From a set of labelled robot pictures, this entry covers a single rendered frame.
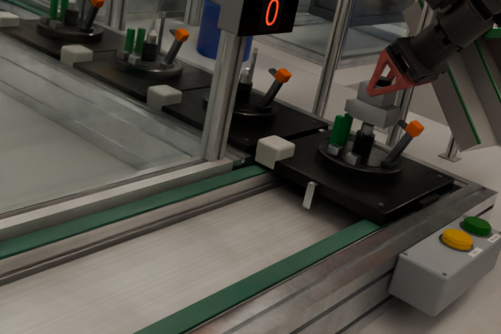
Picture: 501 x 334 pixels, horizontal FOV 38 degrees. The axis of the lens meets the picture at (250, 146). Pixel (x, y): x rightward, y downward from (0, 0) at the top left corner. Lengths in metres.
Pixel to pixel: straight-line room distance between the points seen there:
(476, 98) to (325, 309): 0.71
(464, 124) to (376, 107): 0.23
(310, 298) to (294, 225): 0.26
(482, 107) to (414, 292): 0.56
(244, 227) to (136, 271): 0.21
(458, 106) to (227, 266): 0.57
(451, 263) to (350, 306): 0.16
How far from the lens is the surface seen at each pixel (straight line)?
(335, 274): 0.88
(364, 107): 1.13
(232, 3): 0.97
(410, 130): 1.11
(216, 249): 0.95
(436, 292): 0.95
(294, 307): 0.79
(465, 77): 1.43
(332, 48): 1.40
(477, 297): 1.14
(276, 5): 1.01
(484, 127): 1.41
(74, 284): 0.84
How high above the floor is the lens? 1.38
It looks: 21 degrees down
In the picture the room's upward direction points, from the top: 12 degrees clockwise
